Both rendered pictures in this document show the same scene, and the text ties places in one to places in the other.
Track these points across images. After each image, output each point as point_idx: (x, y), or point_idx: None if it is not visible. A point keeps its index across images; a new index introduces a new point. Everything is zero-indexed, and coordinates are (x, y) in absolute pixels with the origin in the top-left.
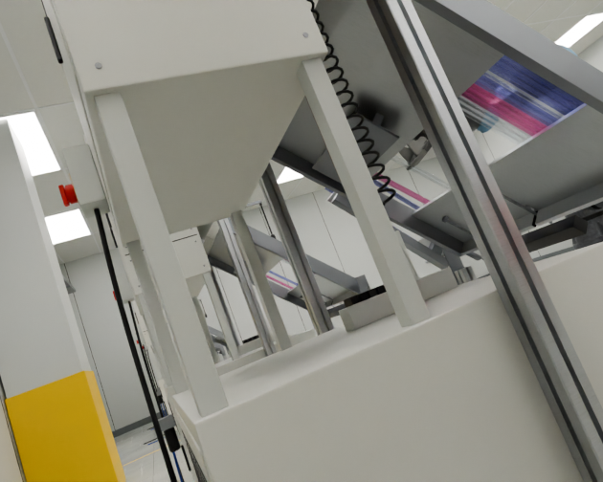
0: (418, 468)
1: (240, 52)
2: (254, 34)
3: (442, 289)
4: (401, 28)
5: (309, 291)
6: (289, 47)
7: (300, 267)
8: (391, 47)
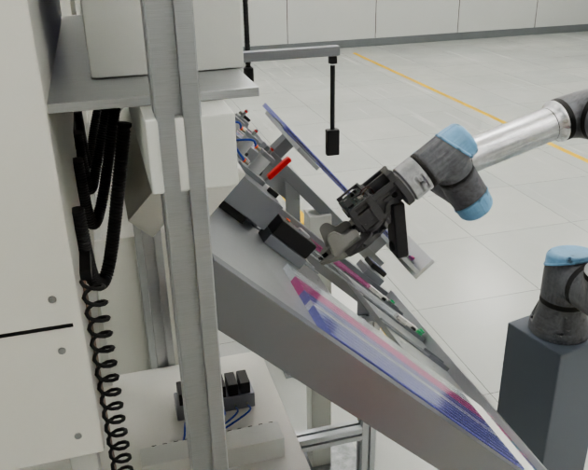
0: None
1: None
2: (6, 440)
3: (263, 458)
4: (195, 465)
5: (157, 322)
6: (50, 451)
7: (153, 294)
8: (189, 453)
